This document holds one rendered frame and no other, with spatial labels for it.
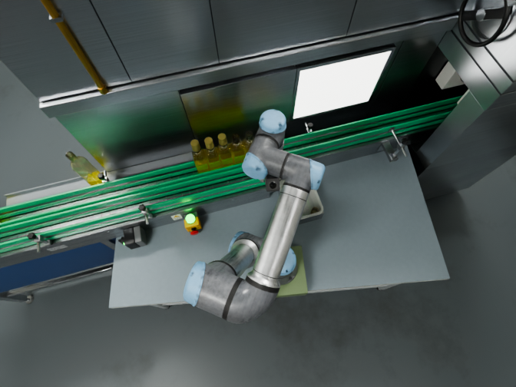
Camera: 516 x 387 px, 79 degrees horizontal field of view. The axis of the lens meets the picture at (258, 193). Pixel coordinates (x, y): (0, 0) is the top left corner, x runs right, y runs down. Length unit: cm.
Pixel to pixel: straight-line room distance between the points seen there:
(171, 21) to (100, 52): 25
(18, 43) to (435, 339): 257
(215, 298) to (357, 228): 98
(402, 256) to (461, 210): 125
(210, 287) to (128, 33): 79
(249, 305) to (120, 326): 168
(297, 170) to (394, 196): 102
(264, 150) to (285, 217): 19
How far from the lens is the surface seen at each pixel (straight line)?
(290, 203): 82
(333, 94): 157
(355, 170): 178
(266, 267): 84
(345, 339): 232
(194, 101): 132
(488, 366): 268
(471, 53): 160
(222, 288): 86
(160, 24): 113
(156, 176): 158
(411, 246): 172
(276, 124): 88
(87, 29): 114
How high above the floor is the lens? 225
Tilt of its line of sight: 66 degrees down
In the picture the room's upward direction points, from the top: 1 degrees counter-clockwise
